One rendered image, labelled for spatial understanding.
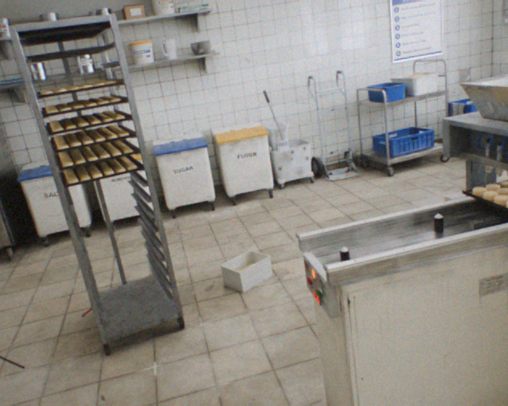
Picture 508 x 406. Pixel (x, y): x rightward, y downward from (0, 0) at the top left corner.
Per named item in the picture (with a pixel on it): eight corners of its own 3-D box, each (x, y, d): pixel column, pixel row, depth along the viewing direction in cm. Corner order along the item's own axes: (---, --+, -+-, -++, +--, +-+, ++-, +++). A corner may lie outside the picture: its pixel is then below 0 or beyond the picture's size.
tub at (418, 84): (414, 89, 563) (414, 72, 557) (442, 91, 524) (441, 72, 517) (389, 95, 552) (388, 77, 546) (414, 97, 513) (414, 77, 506)
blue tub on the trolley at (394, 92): (389, 96, 547) (388, 81, 542) (409, 98, 510) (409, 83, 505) (364, 101, 541) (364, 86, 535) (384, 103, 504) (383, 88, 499)
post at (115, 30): (184, 315, 287) (114, 13, 233) (179, 317, 286) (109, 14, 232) (182, 313, 290) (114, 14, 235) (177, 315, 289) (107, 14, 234)
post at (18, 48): (107, 342, 272) (14, 25, 217) (102, 345, 271) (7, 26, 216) (107, 340, 274) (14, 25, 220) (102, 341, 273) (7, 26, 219)
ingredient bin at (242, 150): (229, 209, 505) (216, 137, 480) (222, 192, 564) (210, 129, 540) (278, 198, 511) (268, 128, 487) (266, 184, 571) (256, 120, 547)
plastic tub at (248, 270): (253, 268, 360) (250, 249, 355) (273, 275, 344) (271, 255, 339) (222, 285, 342) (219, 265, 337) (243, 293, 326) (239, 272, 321)
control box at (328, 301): (315, 284, 180) (311, 251, 176) (339, 316, 158) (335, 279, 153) (306, 287, 180) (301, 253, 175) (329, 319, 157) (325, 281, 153)
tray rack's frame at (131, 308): (189, 326, 290) (118, 13, 233) (103, 358, 273) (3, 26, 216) (163, 286, 347) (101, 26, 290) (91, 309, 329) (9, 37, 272)
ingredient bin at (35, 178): (39, 250, 470) (14, 176, 446) (47, 229, 529) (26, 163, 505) (95, 237, 482) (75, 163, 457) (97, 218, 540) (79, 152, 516)
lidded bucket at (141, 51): (156, 61, 507) (151, 40, 500) (157, 61, 484) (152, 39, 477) (132, 65, 503) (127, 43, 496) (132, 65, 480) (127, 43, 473)
